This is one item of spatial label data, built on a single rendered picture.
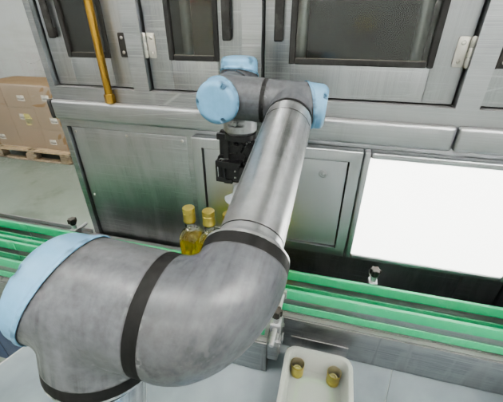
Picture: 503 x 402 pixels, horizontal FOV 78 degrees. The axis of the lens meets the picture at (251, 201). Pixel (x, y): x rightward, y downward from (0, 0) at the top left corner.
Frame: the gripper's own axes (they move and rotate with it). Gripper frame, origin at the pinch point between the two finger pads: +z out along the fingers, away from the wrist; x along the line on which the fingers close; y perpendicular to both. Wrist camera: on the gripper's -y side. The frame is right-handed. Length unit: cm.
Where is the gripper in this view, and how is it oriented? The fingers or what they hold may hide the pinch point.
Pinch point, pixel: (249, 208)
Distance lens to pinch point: 79.1
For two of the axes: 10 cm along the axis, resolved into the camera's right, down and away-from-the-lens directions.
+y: -9.7, -1.3, 2.1
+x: -2.5, 4.9, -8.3
